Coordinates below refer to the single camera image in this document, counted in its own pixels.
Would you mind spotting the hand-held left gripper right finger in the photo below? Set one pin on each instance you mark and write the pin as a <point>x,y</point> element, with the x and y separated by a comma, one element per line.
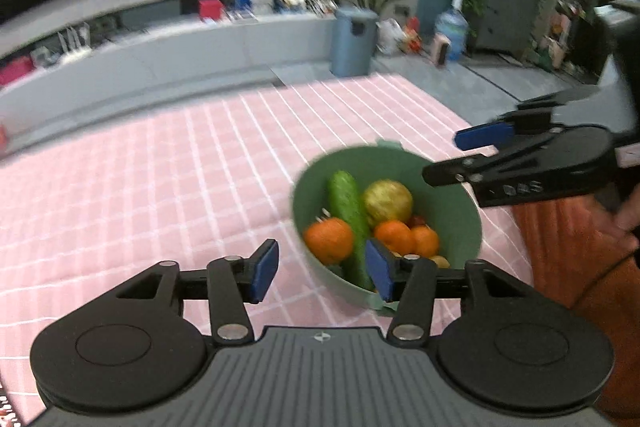
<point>380,272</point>

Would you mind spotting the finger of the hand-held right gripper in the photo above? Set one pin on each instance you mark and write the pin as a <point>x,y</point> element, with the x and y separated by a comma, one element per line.
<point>485,134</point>
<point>470,169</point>

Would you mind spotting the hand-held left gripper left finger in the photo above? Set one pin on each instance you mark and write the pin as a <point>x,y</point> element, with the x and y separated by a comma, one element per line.
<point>264,269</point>

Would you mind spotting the green bowl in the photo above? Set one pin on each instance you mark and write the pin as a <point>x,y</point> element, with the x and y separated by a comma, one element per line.
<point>450,212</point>

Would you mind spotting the green cucumber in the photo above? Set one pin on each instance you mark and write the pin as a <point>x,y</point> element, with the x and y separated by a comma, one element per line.
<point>350,222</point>

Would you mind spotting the brown kiwi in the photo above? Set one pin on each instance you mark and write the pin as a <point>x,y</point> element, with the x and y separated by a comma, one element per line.
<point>440,262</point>

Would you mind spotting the large orange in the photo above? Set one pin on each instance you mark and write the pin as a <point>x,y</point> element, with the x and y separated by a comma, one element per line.
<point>328,239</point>

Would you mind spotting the small red tomato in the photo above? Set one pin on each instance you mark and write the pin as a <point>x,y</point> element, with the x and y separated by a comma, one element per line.
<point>417,221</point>

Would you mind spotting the yellow green pear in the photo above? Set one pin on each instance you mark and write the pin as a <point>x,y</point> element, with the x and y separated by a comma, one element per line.
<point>388,202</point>

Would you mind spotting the person's right hand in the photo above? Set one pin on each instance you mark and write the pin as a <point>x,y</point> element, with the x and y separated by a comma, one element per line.
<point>629,219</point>

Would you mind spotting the small pink heater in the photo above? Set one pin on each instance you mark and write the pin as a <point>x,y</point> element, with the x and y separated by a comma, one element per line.
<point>441,49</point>

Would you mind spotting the blue water jug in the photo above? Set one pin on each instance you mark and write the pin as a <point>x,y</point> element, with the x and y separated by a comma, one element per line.
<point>452,32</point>

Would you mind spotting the grey drawer cabinet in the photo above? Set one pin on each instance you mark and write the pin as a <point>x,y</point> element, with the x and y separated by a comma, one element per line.
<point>505,14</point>

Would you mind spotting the person's orange clothing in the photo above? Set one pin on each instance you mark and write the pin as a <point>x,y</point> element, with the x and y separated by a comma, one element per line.
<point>565,252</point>

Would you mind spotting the white plastic bag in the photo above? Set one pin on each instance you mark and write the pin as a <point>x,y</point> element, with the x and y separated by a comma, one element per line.
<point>392,37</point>

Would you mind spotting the grey blue trash bin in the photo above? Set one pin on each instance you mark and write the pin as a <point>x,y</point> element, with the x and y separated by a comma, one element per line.
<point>352,42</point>

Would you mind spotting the pink checked blanket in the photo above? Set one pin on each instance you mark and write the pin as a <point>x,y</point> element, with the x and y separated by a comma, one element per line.
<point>125,187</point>

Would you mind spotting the row of small figures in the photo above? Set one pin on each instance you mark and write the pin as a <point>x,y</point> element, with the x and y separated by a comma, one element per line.
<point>320,4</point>

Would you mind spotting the long grey counter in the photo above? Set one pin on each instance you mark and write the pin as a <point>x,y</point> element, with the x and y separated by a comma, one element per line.
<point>150,67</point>

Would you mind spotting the white router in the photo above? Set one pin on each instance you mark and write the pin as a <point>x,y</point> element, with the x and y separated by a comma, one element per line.
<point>75,42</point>

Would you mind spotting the flat red box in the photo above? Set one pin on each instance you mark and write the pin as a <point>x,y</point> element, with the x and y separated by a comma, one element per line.
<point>15,71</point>

